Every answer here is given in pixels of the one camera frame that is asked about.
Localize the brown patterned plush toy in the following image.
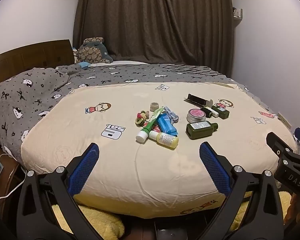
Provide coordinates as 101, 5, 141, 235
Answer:
72, 37, 113, 64

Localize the large dark green bottle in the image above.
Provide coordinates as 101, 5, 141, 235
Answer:
186, 121, 218, 140

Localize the beige tape roll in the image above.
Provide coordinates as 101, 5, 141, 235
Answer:
150, 102, 159, 112

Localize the round tin pink lid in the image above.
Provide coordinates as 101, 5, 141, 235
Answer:
187, 108, 206, 123

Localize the yellow fluffy rug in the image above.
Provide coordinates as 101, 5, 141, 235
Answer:
52, 191, 292, 239

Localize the black cardboard box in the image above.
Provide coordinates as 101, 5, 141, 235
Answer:
184, 94, 213, 108

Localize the green white tube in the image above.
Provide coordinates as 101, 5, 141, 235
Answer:
136, 107, 164, 144

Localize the yellow lotion bottle white cap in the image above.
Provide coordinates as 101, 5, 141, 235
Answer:
149, 131, 179, 149

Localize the small white black tube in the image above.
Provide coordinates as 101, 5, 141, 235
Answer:
201, 106, 219, 118

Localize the white charging cable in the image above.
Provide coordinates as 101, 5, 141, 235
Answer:
0, 152, 35, 202

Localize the blue tube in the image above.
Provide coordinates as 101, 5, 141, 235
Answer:
157, 113, 178, 136

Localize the wooden headboard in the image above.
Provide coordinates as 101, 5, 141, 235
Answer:
0, 40, 75, 82

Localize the dark brown curtain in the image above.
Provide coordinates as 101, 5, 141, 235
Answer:
72, 0, 234, 76

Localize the small wall shelf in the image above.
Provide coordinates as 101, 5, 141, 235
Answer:
233, 7, 243, 27

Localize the grey patterned blanket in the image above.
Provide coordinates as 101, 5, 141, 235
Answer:
0, 63, 278, 164

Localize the blue grey rope knot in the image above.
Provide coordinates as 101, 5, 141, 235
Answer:
164, 106, 179, 124

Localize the red white packet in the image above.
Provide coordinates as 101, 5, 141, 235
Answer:
142, 121, 161, 133

